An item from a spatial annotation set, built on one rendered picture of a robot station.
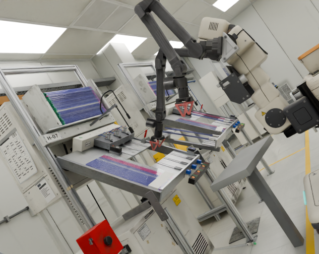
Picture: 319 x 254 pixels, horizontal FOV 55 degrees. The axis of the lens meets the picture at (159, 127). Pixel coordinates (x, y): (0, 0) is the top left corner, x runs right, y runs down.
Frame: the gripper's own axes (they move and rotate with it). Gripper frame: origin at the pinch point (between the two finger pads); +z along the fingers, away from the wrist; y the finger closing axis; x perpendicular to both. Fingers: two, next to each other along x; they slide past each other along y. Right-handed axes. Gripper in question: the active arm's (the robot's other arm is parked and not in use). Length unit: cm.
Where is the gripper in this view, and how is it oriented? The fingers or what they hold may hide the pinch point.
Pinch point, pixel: (156, 147)
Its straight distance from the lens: 227.4
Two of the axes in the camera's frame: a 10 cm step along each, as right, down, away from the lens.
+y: -4.2, 2.0, -8.9
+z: -1.3, 9.5, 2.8
